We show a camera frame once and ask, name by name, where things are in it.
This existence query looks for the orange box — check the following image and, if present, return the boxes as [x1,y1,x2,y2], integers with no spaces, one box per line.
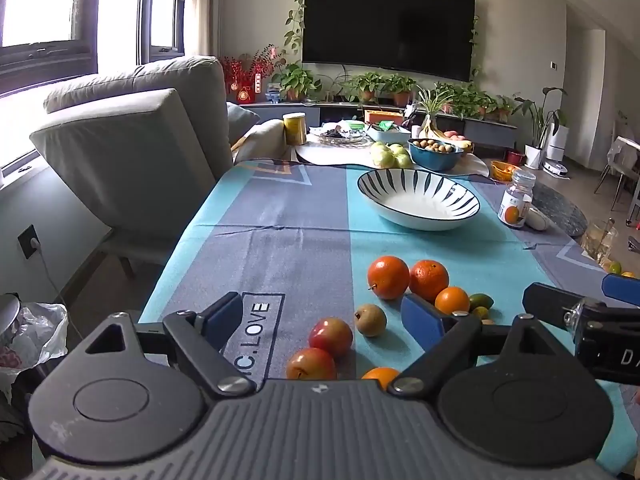
[363,108,404,126]

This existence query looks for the red apple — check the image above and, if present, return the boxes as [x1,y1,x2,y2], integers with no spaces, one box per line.
[286,347,338,381]
[308,317,354,360]

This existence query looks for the trash bin with plastic bag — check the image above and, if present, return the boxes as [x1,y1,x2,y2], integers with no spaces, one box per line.
[0,292,69,378]

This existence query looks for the row of potted plants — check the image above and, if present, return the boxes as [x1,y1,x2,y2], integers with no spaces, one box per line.
[440,82,516,122]

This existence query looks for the black wall television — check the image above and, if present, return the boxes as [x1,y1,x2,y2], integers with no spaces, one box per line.
[301,0,477,83]

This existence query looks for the glass plate with snacks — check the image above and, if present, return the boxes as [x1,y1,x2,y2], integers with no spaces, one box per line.
[312,125,366,144]

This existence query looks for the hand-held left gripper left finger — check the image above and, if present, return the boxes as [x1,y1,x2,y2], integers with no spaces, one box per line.
[82,291,256,396]

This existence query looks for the white robot vacuum dock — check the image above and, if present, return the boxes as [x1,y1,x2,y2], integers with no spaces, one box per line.
[542,124,571,179]

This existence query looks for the blue grey tablecloth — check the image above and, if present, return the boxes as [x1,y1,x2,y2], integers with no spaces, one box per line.
[137,159,640,477]

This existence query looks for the teal rectangular container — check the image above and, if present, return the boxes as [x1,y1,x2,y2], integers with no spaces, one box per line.
[365,122,412,144]

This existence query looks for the dark television cabinet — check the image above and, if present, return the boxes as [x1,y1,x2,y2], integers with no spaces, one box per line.
[254,101,519,149]

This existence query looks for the white power cable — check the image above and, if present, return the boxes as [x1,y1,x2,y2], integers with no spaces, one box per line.
[32,242,85,342]

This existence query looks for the small orange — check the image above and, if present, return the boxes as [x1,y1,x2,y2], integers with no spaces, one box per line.
[361,366,401,392]
[434,286,471,316]

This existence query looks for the black framed window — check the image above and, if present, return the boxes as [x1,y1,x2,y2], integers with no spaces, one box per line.
[0,0,192,97]

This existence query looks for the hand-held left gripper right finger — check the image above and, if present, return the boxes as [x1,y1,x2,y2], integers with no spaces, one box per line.
[387,293,549,396]

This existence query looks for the glass cup with spoon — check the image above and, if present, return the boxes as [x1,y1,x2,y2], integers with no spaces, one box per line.
[582,217,619,266]

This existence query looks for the clear jar with orange label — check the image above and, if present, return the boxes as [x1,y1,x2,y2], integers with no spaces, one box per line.
[497,169,537,230]

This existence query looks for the grey cushion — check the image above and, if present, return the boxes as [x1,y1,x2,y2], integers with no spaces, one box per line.
[226,101,262,149]

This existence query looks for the dining chair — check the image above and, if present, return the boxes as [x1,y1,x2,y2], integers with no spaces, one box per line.
[593,136,640,212]

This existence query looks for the red berry decoration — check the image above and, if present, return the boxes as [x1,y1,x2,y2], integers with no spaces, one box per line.
[220,44,286,105]

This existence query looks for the white round placemat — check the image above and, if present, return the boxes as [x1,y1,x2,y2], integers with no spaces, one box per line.
[294,131,491,179]

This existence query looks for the tall plant in white pot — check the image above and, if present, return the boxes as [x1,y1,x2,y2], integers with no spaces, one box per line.
[512,86,569,170]

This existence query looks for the bunch of bananas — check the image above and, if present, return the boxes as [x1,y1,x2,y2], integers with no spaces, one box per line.
[418,125,474,150]

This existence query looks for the white black striped bowl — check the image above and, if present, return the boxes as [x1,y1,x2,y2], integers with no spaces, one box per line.
[356,168,482,232]

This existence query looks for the large orange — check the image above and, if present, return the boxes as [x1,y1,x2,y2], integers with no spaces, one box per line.
[367,255,411,301]
[409,259,450,303]

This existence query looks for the black wall outlet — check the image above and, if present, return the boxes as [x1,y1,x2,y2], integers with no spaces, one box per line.
[17,224,42,260]

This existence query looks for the blue bowl of nuts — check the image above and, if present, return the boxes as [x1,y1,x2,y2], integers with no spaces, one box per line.
[407,137,465,172]

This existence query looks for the brown pear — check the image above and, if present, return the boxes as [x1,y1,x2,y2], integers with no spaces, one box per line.
[354,303,388,338]

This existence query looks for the potted green plant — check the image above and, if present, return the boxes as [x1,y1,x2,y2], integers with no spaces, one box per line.
[347,72,386,104]
[382,74,417,107]
[272,61,321,103]

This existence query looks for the white oval object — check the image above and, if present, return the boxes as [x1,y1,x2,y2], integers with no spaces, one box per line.
[525,206,549,232]

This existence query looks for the beige curtain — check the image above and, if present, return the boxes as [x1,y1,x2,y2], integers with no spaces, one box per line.
[184,0,222,59]

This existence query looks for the round grey rug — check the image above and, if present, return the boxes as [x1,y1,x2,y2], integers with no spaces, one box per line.
[531,180,589,239]

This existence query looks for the orange basket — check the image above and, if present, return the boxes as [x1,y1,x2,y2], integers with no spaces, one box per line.
[490,160,521,182]

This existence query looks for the yellow canister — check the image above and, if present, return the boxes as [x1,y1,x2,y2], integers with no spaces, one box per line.
[282,112,308,147]

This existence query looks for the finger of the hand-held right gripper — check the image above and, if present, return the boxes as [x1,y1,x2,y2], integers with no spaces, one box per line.
[522,282,583,332]
[601,272,640,307]

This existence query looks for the grey sofa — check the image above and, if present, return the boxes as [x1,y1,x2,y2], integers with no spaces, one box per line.
[29,54,297,277]

